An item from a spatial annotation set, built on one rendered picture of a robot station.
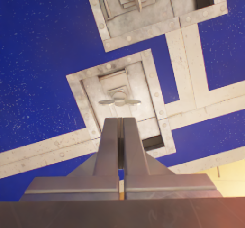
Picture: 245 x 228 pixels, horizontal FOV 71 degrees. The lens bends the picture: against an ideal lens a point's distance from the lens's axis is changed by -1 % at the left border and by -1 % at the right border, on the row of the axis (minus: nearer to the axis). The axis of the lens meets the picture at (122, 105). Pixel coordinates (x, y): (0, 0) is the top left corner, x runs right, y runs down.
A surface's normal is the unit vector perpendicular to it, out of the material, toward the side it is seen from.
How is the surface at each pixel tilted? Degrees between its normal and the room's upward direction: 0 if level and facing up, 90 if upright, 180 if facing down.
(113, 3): 90
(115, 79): 90
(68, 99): 90
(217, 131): 90
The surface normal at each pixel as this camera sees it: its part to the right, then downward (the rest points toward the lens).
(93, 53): 0.02, 0.29
